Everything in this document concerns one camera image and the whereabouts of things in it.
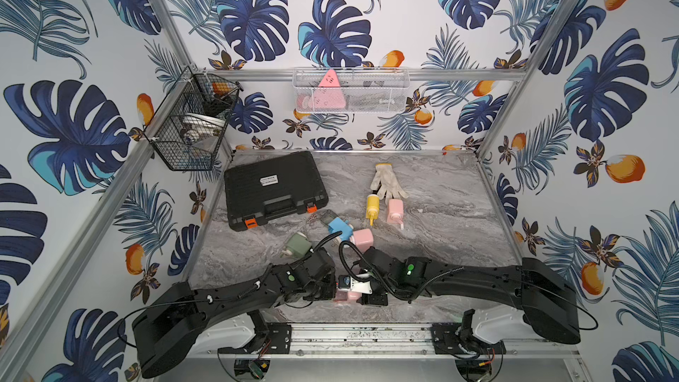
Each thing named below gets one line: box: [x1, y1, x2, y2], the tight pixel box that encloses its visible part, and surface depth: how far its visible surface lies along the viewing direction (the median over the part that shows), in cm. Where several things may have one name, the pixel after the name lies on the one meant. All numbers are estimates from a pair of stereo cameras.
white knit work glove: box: [370, 162, 409, 201], surface depth 110 cm
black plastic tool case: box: [224, 150, 329, 231], surface depth 101 cm
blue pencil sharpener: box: [328, 216, 353, 241], surface depth 94 cm
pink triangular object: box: [312, 68, 347, 109], surface depth 92 cm
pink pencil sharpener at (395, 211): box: [386, 198, 405, 230], surface depth 97 cm
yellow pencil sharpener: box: [366, 193, 381, 227], surface depth 97 cm
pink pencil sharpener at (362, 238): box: [350, 228, 374, 253], surface depth 90 cm
